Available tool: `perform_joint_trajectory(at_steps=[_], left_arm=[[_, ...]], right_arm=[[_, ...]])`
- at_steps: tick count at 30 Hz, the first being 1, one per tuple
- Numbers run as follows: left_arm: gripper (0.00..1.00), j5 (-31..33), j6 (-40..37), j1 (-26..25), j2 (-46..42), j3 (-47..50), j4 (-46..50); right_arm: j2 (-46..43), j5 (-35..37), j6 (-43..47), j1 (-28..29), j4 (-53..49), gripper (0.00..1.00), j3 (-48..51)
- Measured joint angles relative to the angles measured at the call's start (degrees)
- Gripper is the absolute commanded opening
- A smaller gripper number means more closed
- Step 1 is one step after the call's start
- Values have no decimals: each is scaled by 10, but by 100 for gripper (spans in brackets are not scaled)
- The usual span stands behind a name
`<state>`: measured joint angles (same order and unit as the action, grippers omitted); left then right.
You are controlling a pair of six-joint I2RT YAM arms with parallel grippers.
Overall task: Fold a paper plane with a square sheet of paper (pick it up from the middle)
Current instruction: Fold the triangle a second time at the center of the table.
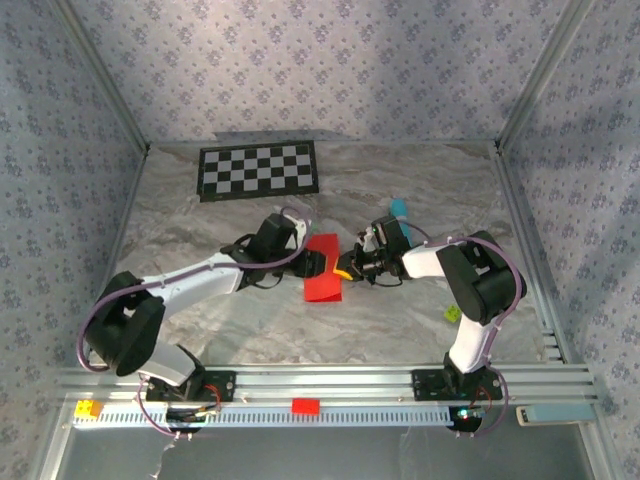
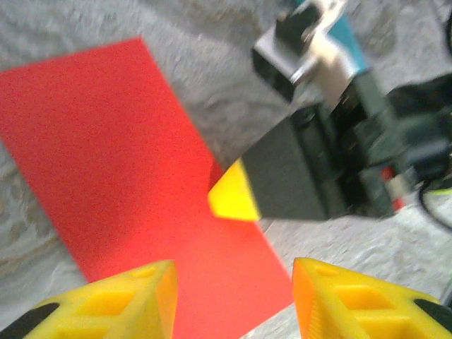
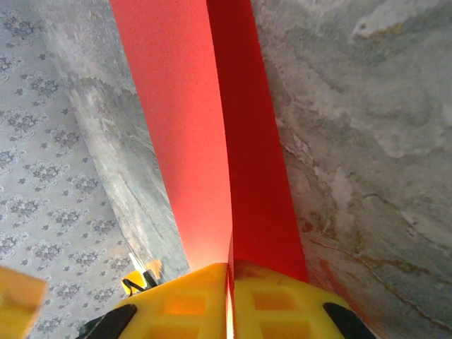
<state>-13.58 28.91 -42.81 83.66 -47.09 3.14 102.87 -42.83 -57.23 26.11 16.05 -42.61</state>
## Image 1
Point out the aluminium frame side bar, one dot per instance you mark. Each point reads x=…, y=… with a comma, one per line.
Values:
x=515, y=200
x=118, y=250

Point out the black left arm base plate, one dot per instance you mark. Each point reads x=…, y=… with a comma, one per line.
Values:
x=227, y=387

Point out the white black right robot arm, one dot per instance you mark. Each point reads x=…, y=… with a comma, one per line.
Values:
x=425, y=262

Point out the small yellow-green cube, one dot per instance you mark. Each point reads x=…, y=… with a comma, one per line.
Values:
x=452, y=314

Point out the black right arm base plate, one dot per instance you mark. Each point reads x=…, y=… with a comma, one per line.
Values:
x=425, y=385

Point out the aluminium mounting rail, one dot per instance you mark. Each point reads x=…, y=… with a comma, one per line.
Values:
x=325, y=382

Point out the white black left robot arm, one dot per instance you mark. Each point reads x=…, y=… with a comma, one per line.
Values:
x=200, y=285

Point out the teal cylinder tube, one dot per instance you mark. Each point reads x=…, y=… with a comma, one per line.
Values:
x=400, y=210

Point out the beige grey flat device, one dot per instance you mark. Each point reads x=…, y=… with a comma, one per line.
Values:
x=560, y=414

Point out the black white checkerboard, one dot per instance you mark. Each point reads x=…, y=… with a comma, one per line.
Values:
x=257, y=170

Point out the aluminium frame post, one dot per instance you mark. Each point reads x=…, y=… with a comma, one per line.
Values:
x=540, y=75
x=104, y=75

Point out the yellow toy brick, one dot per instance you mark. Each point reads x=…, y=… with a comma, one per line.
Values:
x=87, y=409

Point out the red toy brick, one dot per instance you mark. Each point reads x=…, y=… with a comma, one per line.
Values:
x=305, y=406

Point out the black controller board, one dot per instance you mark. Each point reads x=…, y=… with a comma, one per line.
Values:
x=465, y=417
x=192, y=415

